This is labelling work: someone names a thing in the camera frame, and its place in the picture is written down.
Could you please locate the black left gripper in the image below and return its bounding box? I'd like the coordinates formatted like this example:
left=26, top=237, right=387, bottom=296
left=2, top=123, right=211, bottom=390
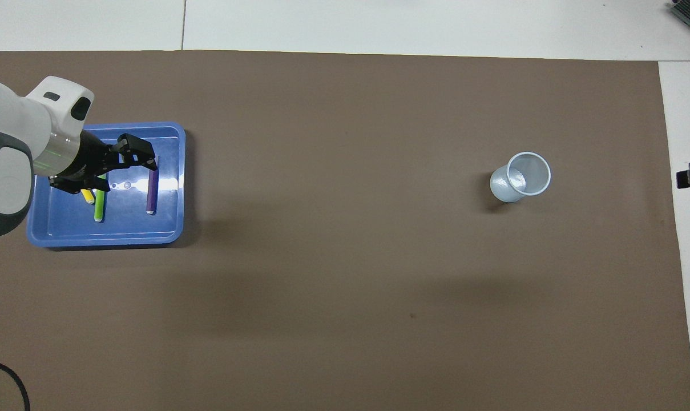
left=48, top=130, right=159, bottom=195

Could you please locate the purple pen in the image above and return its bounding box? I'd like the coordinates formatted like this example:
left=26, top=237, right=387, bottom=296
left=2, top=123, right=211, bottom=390
left=146, top=157, right=159, bottom=216

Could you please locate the green pen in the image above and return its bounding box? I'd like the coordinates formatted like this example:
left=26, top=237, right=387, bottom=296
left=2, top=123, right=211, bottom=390
left=94, top=175, right=107, bottom=223

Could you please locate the blue plastic tray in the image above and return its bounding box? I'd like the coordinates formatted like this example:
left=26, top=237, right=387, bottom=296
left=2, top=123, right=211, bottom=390
left=26, top=121, right=187, bottom=248

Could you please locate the clear plastic cup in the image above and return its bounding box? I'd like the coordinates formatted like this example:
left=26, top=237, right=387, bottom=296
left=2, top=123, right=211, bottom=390
left=489, top=151, right=552, bottom=204

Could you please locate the brown table mat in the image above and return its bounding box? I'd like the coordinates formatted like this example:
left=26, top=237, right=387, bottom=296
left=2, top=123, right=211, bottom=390
left=0, top=50, right=690, bottom=411

